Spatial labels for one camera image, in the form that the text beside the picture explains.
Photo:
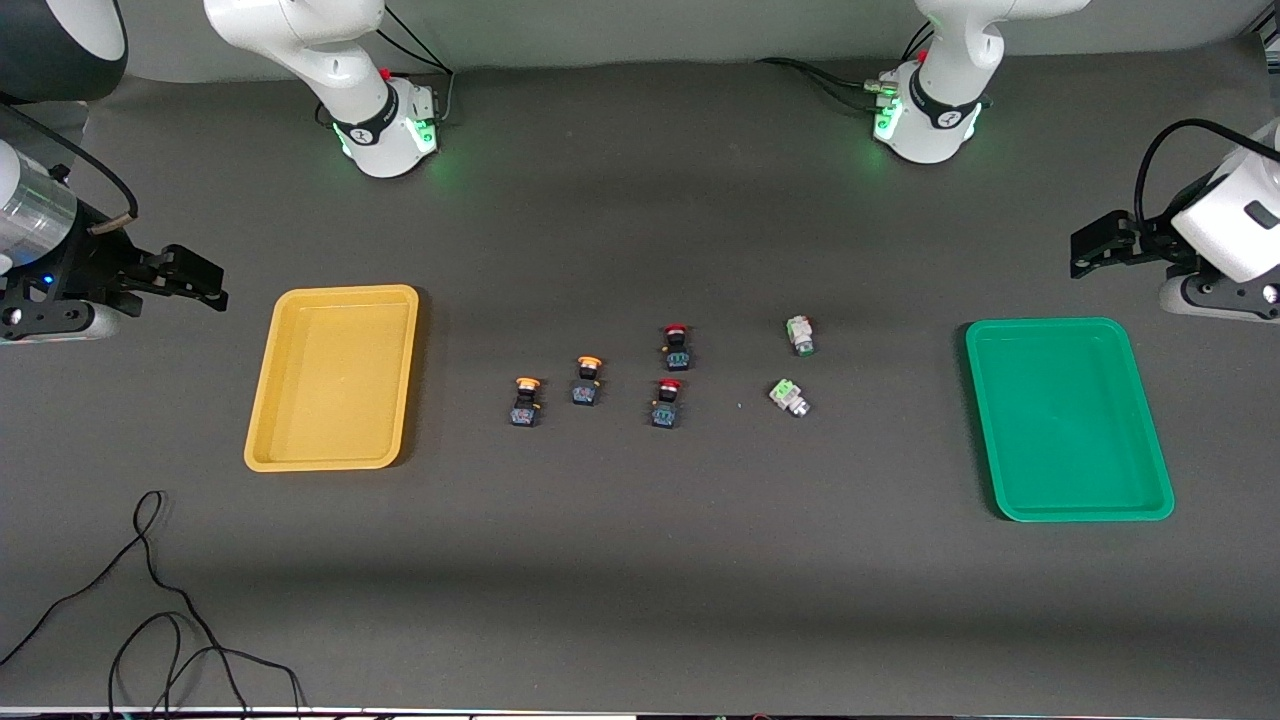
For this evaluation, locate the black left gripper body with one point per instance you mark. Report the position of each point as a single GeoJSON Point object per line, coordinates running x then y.
{"type": "Point", "coordinates": [1150, 241]}

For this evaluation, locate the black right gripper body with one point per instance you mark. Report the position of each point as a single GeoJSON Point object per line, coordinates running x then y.
{"type": "Point", "coordinates": [92, 263]}

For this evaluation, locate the green push button switch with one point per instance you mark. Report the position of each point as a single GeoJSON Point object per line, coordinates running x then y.
{"type": "Point", "coordinates": [800, 335]}
{"type": "Point", "coordinates": [788, 396]}

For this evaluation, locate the yellow push button switch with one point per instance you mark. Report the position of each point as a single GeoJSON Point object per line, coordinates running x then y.
{"type": "Point", "coordinates": [525, 408]}
{"type": "Point", "coordinates": [586, 390]}

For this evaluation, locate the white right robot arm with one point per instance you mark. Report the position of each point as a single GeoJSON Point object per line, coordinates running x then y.
{"type": "Point", "coordinates": [350, 60]}

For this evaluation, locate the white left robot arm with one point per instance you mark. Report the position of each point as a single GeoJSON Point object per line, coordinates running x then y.
{"type": "Point", "coordinates": [940, 120]}

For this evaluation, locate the green plastic tray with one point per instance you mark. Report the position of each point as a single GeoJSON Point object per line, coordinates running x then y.
{"type": "Point", "coordinates": [1070, 420]}

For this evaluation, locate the yellow plastic tray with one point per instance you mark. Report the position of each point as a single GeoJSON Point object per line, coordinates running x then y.
{"type": "Point", "coordinates": [330, 380]}

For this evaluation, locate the red push button switch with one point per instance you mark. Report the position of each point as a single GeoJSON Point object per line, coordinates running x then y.
{"type": "Point", "coordinates": [677, 357]}
{"type": "Point", "coordinates": [666, 412]}

